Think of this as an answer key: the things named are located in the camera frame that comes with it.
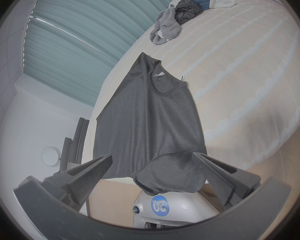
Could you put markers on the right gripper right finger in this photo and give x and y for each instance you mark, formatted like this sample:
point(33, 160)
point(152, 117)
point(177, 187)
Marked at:
point(222, 181)

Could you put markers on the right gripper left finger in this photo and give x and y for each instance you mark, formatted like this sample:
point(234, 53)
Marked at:
point(85, 176)

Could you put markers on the black T-shirt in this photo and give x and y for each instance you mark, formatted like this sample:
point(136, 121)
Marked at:
point(145, 121)

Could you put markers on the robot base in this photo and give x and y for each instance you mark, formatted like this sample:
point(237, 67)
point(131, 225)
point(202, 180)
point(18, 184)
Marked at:
point(180, 209)

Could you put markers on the bed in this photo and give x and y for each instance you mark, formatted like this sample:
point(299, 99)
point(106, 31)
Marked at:
point(240, 71)

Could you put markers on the black chest of drawers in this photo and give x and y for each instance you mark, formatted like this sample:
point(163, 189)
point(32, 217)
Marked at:
point(76, 144)

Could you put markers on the round white mirror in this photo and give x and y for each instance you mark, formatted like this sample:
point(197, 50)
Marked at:
point(50, 156)

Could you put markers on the blue-green curtain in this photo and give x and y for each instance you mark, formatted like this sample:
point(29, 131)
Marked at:
point(65, 64)
point(102, 14)

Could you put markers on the grey garment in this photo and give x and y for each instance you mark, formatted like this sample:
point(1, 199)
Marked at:
point(165, 26)

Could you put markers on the black patterned garment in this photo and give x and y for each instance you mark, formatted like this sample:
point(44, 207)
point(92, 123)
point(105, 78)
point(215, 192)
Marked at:
point(188, 10)

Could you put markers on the dark blue garment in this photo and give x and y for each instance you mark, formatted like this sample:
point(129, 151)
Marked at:
point(201, 0)

